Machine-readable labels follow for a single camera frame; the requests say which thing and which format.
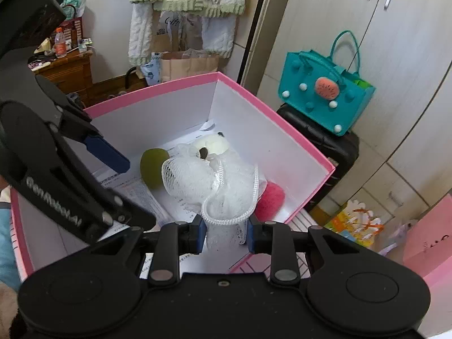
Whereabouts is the teal felt handbag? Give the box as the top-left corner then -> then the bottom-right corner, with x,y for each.
278,30 -> 375,137

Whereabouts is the printed white paper sheet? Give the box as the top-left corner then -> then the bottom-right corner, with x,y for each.
92,120 -> 220,279

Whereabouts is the red round sponge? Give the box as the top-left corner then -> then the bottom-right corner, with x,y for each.
253,181 -> 286,222

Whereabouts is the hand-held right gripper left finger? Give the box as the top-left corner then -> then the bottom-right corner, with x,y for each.
88,215 -> 208,287

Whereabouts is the white plush sheep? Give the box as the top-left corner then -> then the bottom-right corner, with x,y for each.
191,132 -> 230,161

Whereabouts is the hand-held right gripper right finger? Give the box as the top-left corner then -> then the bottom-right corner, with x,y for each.
246,215 -> 357,285

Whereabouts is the brown paper bag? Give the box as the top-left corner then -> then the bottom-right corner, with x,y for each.
155,10 -> 220,82

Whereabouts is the green round sponge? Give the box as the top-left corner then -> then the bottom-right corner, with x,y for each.
140,147 -> 171,188

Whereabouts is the blue white plastic bag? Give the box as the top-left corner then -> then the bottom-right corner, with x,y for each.
140,52 -> 163,86

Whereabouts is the pink paper bag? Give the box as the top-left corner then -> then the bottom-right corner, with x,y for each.
403,194 -> 452,338

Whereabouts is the dark red gift bag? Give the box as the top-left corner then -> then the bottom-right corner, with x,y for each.
49,0 -> 87,48

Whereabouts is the colourful yellow bag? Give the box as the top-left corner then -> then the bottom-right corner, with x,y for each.
323,199 -> 385,248

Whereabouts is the black suitcase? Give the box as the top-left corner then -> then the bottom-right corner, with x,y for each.
276,103 -> 360,212

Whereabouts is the white mesh bath pouf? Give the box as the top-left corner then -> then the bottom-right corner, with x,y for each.
161,144 -> 268,248

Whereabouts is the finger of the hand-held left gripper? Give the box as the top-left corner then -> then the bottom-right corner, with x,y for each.
33,73 -> 131,174
103,189 -> 157,234

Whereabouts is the pink cardboard box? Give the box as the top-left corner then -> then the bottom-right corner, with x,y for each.
10,71 -> 335,283

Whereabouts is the orange drink bottle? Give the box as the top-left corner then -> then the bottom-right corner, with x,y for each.
54,27 -> 68,58

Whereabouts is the beige wardrobe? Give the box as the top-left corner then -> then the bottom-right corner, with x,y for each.
244,0 -> 452,227

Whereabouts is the black framed tall panel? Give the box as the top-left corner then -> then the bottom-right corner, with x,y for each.
226,0 -> 279,85

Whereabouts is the wooden nightstand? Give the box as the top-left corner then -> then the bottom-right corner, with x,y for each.
33,47 -> 94,96

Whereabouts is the light blue cloth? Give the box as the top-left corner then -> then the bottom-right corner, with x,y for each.
0,187 -> 22,290

